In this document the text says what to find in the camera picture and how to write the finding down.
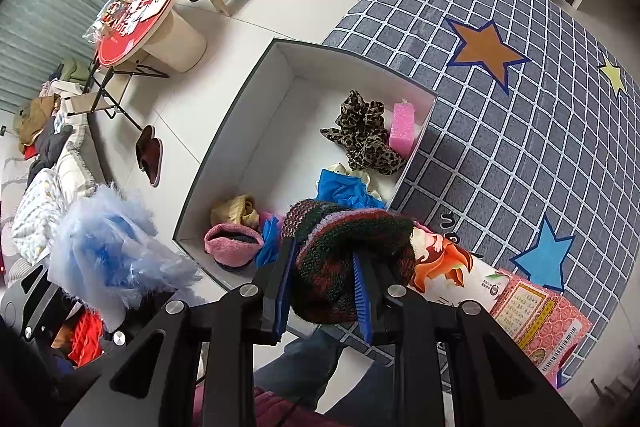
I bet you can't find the pink knitted hat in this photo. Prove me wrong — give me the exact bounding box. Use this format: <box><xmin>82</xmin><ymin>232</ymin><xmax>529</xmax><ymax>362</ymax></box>
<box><xmin>204</xmin><ymin>222</ymin><xmax>265</xmax><ymax>269</ymax></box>

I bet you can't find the grey checked star blanket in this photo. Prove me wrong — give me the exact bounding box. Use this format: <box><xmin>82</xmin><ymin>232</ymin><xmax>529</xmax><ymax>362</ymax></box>
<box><xmin>320</xmin><ymin>0</ymin><xmax>640</xmax><ymax>388</ymax></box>

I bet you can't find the pink patterned carton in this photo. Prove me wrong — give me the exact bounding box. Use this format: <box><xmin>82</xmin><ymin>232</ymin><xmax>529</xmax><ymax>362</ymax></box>
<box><xmin>487</xmin><ymin>269</ymin><xmax>593</xmax><ymax>390</ymax></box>

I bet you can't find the beige cloth pouch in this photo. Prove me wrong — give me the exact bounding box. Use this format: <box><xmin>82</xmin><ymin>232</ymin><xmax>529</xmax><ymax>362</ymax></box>
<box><xmin>210</xmin><ymin>194</ymin><xmax>260</xmax><ymax>228</ymax></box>

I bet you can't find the grey cardboard box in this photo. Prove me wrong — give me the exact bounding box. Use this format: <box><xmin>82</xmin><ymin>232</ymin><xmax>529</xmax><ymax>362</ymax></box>
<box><xmin>172</xmin><ymin>38</ymin><xmax>440</xmax><ymax>293</ymax></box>

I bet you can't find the light blue fluffy duster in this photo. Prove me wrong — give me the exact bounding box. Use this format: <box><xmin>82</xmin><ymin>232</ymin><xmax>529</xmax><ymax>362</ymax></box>
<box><xmin>47</xmin><ymin>184</ymin><xmax>203</xmax><ymax>333</ymax></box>

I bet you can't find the brown jacket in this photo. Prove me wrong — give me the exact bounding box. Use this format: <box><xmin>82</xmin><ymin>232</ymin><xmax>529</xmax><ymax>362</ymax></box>
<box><xmin>15</xmin><ymin>94</ymin><xmax>61</xmax><ymax>148</ymax></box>

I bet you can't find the leopard print scrunchie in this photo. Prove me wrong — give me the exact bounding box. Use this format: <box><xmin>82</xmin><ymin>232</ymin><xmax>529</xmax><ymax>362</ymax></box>
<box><xmin>320</xmin><ymin>89</ymin><xmax>407</xmax><ymax>172</ymax></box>

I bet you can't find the round red table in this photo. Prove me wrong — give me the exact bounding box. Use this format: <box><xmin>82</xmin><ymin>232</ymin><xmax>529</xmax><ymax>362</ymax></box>
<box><xmin>96</xmin><ymin>0</ymin><xmax>208</xmax><ymax>75</ymax></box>

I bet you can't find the dark striped knitted hat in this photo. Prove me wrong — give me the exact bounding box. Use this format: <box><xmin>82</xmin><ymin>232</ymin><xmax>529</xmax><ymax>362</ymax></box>
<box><xmin>281</xmin><ymin>199</ymin><xmax>418</xmax><ymax>325</ymax></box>

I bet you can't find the grey sofa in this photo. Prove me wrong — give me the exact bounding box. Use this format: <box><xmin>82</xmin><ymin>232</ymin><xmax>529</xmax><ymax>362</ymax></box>
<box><xmin>0</xmin><ymin>107</ymin><xmax>101</xmax><ymax>268</ymax></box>

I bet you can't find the person's jeans leg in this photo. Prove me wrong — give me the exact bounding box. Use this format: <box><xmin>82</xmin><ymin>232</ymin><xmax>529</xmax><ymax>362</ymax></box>
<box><xmin>252</xmin><ymin>329</ymin><xmax>401</xmax><ymax>427</ymax></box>

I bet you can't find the cluster of small ornaments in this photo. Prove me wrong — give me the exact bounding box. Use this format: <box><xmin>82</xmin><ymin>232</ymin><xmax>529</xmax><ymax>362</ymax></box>
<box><xmin>82</xmin><ymin>0</ymin><xmax>166</xmax><ymax>42</ymax></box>

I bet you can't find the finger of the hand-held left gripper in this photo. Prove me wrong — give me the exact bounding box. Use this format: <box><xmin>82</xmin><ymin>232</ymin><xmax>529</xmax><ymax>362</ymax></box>
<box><xmin>107</xmin><ymin>307</ymin><xmax>161</xmax><ymax>353</ymax></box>

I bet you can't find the pink sponge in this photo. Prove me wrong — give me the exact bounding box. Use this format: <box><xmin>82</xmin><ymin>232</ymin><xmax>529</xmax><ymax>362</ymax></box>
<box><xmin>389</xmin><ymin>101</ymin><xmax>418</xmax><ymax>155</ymax></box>

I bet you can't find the dark red slipper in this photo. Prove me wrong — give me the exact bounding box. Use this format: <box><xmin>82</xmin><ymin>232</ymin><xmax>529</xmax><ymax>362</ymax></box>
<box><xmin>147</xmin><ymin>137</ymin><xmax>163</xmax><ymax>188</ymax></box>
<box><xmin>135</xmin><ymin>125</ymin><xmax>156</xmax><ymax>172</ymax></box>

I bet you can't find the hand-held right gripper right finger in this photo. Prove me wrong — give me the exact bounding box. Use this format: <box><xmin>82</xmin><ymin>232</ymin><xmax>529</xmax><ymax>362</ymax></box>
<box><xmin>350</xmin><ymin>252</ymin><xmax>583</xmax><ymax>427</ymax></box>

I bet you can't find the blue plastic shoe cover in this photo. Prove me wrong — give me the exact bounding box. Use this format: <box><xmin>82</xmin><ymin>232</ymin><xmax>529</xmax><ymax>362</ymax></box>
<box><xmin>255</xmin><ymin>216</ymin><xmax>283</xmax><ymax>267</ymax></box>
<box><xmin>315</xmin><ymin>169</ymin><xmax>387</xmax><ymax>210</ymax></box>

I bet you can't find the floral tissue pack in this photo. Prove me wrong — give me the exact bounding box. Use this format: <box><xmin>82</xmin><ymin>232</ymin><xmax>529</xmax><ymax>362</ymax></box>
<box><xmin>407</xmin><ymin>227</ymin><xmax>503</xmax><ymax>313</ymax></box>

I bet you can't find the red plastic object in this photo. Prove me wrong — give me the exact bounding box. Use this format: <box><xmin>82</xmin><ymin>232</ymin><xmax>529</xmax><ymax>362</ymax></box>
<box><xmin>65</xmin><ymin>309</ymin><xmax>106</xmax><ymax>368</ymax></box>

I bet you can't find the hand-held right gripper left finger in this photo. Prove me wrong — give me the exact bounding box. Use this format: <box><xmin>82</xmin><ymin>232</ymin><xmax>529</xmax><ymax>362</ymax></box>
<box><xmin>60</xmin><ymin>234</ymin><xmax>301</xmax><ymax>427</ymax></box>

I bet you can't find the person's maroon top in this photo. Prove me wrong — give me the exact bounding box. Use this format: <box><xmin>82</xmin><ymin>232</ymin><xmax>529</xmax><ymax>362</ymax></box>
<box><xmin>200</xmin><ymin>384</ymin><xmax>351</xmax><ymax>427</ymax></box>

